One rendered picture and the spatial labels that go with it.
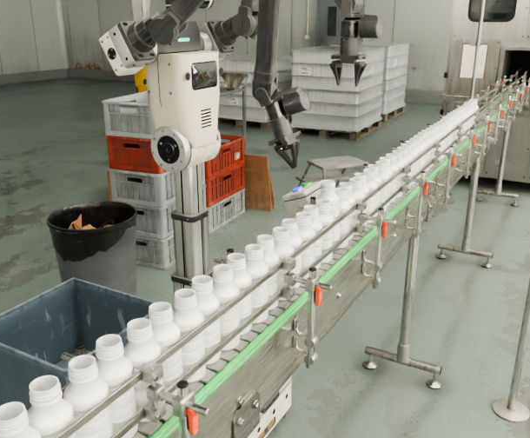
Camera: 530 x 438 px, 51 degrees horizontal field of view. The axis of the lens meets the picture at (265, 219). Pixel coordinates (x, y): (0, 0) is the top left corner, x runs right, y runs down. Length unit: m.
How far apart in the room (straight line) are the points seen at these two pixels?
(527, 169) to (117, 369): 5.26
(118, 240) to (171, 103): 1.19
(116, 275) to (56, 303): 1.42
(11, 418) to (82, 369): 0.10
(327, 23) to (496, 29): 6.77
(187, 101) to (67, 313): 0.75
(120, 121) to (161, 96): 1.82
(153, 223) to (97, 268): 0.92
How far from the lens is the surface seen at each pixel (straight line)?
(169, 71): 1.86
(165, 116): 1.91
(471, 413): 2.71
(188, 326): 0.97
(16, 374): 1.36
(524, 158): 5.83
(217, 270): 1.07
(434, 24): 11.50
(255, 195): 4.91
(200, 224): 2.05
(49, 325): 1.58
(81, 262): 2.93
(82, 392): 0.83
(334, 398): 2.65
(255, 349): 1.14
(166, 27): 1.66
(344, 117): 7.84
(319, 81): 7.92
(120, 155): 3.77
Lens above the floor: 1.61
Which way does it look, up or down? 20 degrees down
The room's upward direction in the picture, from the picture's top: straight up
